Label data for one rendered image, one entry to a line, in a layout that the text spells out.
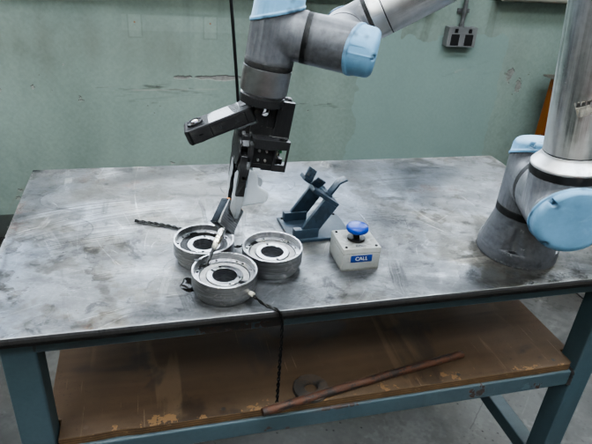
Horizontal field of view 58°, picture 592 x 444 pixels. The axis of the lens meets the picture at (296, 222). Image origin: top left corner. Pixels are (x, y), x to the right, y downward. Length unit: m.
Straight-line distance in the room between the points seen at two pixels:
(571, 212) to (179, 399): 0.74
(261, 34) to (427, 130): 2.13
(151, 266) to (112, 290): 0.09
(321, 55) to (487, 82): 2.20
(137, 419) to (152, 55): 1.71
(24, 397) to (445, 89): 2.37
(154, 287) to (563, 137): 0.66
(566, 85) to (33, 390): 0.91
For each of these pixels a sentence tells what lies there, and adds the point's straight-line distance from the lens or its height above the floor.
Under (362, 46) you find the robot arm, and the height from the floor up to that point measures 1.19.
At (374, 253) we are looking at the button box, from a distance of 0.96.
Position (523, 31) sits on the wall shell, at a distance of 3.01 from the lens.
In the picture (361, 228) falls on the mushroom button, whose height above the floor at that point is 0.87.
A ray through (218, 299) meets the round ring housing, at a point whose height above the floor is 0.82.
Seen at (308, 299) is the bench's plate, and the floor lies 0.80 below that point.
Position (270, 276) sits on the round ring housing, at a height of 0.81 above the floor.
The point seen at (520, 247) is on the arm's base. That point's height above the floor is 0.84.
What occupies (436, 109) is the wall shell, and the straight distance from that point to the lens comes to 2.87.
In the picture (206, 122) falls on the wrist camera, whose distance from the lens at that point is 0.86.
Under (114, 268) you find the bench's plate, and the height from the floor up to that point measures 0.80.
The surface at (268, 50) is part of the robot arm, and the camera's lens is 0.82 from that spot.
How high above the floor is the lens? 1.32
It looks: 28 degrees down
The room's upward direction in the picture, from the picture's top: 4 degrees clockwise
